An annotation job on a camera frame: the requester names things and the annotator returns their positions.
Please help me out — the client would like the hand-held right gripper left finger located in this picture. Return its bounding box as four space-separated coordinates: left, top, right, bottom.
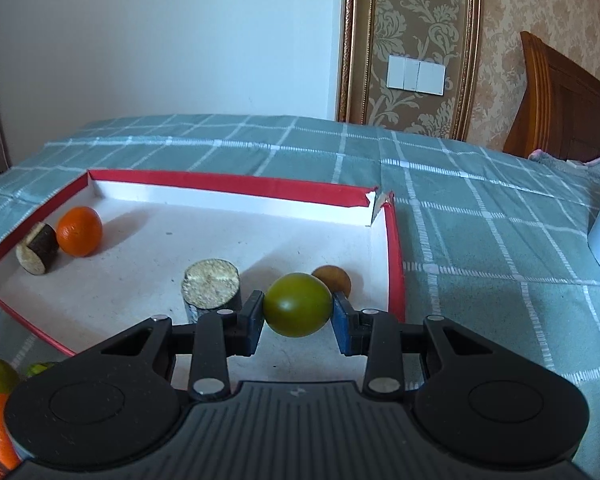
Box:
99 290 266 402

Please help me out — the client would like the gold framed wallpaper panel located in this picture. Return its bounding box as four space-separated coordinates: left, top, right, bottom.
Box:
336 0 483 141

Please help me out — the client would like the red cardboard box tray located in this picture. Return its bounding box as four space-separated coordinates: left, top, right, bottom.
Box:
0 169 407 358

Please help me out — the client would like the green checked tablecloth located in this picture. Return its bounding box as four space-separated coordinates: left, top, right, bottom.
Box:
0 114 600 480

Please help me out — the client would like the thick sugarcane piece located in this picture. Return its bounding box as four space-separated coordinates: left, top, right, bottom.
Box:
181 258 243 323

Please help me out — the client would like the brown longan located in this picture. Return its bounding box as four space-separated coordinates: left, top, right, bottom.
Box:
311 265 352 298

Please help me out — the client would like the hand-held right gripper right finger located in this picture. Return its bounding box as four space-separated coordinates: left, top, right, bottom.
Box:
332 292 501 395

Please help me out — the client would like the pile of clothes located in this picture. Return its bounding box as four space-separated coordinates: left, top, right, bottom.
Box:
527 149 600 186

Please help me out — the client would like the white wall light switch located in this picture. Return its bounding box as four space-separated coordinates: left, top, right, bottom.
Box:
386 55 448 96

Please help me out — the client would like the wooden headboard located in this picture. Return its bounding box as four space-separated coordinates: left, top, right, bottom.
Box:
502 30 600 171

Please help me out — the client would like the half-peeled sugarcane piece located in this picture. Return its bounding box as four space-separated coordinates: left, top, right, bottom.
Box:
16 221 60 276

